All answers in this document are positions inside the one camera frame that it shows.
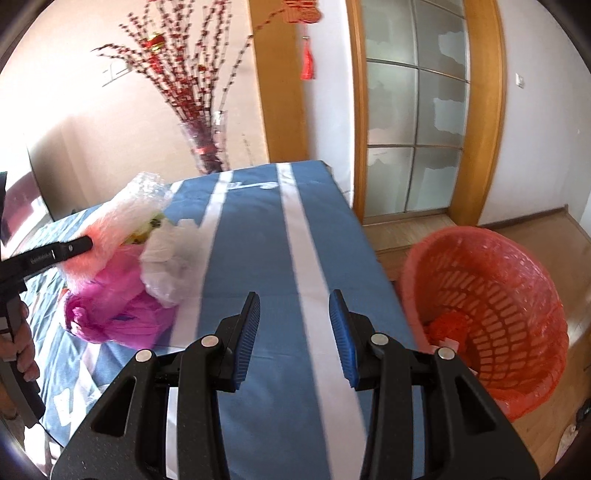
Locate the red berry branches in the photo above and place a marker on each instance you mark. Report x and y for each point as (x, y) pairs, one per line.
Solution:
(184, 78)

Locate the red plastic mesh basket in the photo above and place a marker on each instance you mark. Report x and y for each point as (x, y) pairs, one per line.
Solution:
(503, 300)

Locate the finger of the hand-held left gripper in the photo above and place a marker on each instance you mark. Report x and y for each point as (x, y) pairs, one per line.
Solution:
(55, 253)

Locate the clear bubble wrap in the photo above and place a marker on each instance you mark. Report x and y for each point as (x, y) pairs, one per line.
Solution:
(141, 191)

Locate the magenta plastic bag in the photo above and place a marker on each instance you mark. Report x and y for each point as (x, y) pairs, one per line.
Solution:
(120, 318)

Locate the blue white striped tablecloth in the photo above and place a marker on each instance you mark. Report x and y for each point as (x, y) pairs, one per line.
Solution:
(258, 230)

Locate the white plastic bag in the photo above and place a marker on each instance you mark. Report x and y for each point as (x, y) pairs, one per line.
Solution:
(168, 263)

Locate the frosted glass pane door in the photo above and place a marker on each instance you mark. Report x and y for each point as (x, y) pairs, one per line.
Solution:
(415, 106)

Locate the person's left hand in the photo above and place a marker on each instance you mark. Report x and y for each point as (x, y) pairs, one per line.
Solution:
(23, 355)

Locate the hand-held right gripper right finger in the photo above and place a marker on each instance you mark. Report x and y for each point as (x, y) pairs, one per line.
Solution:
(340, 332)

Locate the black flat television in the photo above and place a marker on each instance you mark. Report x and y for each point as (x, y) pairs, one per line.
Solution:
(21, 198)

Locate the red hanging tassel ornament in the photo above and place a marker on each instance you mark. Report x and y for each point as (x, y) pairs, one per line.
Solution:
(307, 60)

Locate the small red lantern ornament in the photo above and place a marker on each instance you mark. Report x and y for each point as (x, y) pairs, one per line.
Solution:
(154, 42)

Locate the wooden door frame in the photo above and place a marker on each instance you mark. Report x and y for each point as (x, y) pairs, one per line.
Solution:
(485, 115)

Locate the glass vase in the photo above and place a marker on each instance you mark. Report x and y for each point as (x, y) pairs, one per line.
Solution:
(205, 143)

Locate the wooden wall trim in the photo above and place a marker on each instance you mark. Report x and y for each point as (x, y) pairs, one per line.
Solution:
(281, 92)

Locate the orange translucent plastic bag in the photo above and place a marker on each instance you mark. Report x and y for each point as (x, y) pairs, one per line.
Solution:
(92, 258)

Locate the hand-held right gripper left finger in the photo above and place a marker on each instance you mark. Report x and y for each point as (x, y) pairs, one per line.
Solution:
(247, 332)

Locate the small white wall switch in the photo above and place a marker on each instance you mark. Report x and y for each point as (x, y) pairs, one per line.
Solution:
(520, 81)

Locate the red crumpled plastic bag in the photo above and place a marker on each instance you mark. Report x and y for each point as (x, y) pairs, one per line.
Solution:
(450, 325)

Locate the white double wall switch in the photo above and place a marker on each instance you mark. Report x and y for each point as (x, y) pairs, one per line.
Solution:
(123, 69)

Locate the white wall socket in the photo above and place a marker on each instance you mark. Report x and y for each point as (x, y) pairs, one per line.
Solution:
(110, 78)

